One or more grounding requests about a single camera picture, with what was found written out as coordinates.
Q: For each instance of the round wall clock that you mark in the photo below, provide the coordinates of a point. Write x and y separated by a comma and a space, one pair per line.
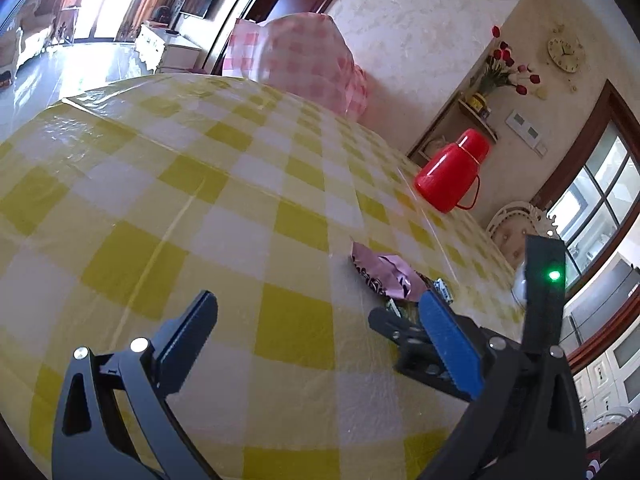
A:
566, 53

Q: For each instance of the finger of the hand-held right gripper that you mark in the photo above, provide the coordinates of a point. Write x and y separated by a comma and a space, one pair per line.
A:
407, 340

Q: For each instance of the red flower bouquet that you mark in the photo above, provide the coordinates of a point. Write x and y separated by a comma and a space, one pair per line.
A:
505, 67

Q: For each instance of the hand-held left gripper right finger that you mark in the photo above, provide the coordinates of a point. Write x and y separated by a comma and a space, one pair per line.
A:
450, 345

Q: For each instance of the yellow checked tablecloth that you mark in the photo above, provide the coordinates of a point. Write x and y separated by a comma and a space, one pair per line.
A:
200, 210

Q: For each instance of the glass pane door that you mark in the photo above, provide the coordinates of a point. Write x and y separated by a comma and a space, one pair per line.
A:
600, 175

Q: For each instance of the wall switch panel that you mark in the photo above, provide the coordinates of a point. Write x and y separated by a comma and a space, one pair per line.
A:
522, 125

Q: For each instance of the yellow jar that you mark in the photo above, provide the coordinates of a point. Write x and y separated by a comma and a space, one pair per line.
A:
477, 104

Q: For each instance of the white ornate chair back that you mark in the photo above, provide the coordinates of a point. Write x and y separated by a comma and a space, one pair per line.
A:
510, 225

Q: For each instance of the small wrapped candy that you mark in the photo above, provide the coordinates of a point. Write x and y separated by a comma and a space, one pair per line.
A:
443, 291

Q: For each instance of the pink snack packet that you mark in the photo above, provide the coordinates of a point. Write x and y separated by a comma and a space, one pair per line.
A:
387, 272

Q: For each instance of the pink checked cover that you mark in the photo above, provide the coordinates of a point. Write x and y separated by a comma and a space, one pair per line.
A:
300, 60

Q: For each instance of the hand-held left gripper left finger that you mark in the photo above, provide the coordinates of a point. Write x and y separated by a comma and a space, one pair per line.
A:
187, 337

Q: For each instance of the wooden corner shelf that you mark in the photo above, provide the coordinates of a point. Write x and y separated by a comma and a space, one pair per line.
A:
450, 125

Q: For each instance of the red thermos jug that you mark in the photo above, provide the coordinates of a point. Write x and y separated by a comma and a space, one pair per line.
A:
445, 175

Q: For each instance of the white kitchen cabinet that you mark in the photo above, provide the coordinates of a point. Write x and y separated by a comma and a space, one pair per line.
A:
610, 340

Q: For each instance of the white television cabinet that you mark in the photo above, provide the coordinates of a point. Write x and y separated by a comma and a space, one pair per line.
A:
165, 47

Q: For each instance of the green wrapped candy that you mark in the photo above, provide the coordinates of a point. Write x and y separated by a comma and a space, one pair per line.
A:
402, 310

